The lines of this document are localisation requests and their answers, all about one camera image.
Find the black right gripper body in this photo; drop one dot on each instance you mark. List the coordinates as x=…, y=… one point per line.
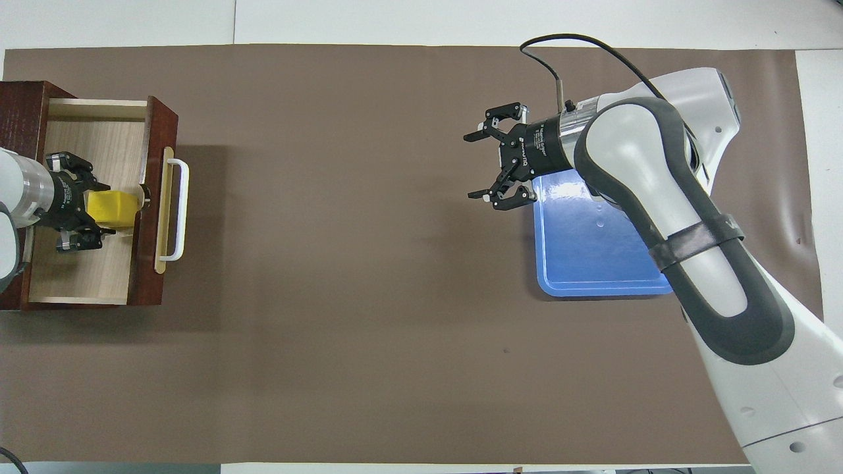
x=530, y=151

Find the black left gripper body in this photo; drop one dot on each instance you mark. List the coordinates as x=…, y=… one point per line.
x=69, y=201

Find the yellow cube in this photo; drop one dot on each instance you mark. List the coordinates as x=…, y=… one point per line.
x=113, y=209

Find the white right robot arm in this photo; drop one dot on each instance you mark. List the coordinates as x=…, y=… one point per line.
x=724, y=316

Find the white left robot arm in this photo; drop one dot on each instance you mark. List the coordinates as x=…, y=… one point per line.
x=13, y=191

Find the blue plastic tray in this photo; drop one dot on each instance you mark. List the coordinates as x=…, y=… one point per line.
x=579, y=250

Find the brown table mat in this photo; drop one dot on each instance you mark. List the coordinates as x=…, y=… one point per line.
x=329, y=263

